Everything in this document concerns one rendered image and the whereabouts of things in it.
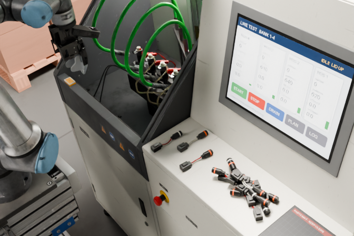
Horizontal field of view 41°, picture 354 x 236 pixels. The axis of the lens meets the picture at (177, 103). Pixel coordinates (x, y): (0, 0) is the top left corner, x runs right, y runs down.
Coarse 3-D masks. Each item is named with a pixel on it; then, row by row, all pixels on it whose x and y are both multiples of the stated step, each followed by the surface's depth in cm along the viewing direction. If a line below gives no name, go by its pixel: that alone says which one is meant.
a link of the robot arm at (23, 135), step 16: (0, 96) 112; (0, 112) 114; (16, 112) 119; (0, 128) 118; (16, 128) 120; (32, 128) 127; (0, 144) 128; (16, 144) 124; (32, 144) 126; (48, 144) 130; (16, 160) 127; (32, 160) 128; (48, 160) 131
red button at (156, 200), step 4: (160, 192) 169; (164, 192) 166; (156, 196) 166; (160, 196) 167; (164, 196) 167; (156, 200) 166; (160, 200) 166; (164, 200) 170; (168, 200) 166; (156, 204) 167; (160, 204) 166
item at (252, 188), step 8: (232, 160) 149; (216, 168) 147; (232, 168) 146; (224, 176) 146; (232, 176) 142; (240, 176) 141; (248, 176) 144; (232, 184) 143; (240, 184) 141; (248, 184) 142; (256, 184) 142; (232, 192) 141; (240, 192) 141; (248, 192) 140; (256, 192) 138; (264, 192) 137; (248, 200) 138; (264, 200) 135; (272, 200) 138; (256, 208) 136; (264, 208) 135; (256, 216) 134
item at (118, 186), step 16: (80, 128) 218; (80, 144) 234; (96, 144) 209; (96, 160) 222; (112, 160) 201; (96, 176) 238; (112, 176) 213; (128, 176) 193; (96, 192) 256; (112, 192) 228; (128, 192) 205; (144, 192) 186; (112, 208) 244; (128, 208) 218; (144, 208) 196; (128, 224) 233; (144, 224) 208
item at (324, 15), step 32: (224, 0) 143; (256, 0) 133; (288, 0) 124; (320, 0) 116; (352, 0) 111; (224, 32) 146; (320, 32) 119; (352, 32) 112; (192, 96) 168; (224, 128) 159; (256, 128) 147; (256, 160) 151; (288, 160) 139; (352, 160) 121; (320, 192) 133; (352, 192) 124; (160, 224) 189; (192, 224) 159; (224, 224) 138; (352, 224) 127
